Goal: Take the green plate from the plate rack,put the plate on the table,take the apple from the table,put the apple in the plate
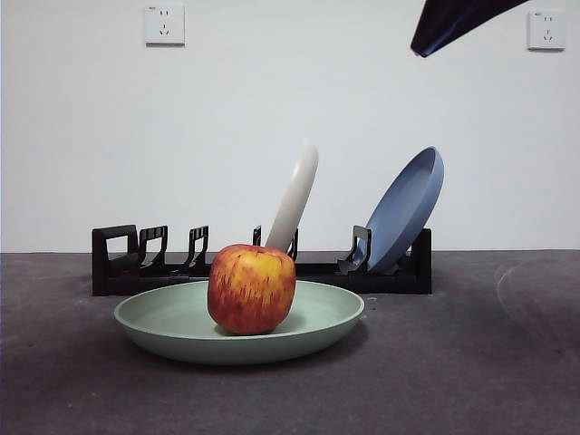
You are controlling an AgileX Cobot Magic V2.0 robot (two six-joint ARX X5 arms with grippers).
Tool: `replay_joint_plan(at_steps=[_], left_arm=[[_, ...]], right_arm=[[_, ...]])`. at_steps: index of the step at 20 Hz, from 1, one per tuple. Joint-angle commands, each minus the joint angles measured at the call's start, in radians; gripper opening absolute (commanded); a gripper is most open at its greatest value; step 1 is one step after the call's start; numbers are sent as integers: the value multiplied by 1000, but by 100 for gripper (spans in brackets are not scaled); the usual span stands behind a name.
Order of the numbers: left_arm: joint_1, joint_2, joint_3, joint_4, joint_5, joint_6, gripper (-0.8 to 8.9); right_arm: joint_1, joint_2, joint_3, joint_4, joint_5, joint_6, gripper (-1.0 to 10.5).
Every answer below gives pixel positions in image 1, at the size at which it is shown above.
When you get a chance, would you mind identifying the green plate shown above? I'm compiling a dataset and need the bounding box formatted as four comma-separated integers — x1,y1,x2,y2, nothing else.
112,279,366,366

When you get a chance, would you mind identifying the red yellow apple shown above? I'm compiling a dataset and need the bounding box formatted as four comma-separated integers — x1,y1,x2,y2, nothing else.
207,243,297,335

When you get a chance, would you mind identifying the blue plate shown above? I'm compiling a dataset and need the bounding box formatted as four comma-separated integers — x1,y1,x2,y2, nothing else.
357,145,446,275

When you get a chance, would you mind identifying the cream white plate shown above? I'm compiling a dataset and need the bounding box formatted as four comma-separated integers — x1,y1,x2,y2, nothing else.
264,139,321,264

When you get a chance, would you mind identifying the black plate rack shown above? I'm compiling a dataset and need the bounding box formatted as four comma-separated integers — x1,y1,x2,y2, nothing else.
92,224,433,296

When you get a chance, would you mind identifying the white wall socket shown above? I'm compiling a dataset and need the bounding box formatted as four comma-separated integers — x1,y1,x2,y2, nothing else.
527,10,567,52
144,3,186,46

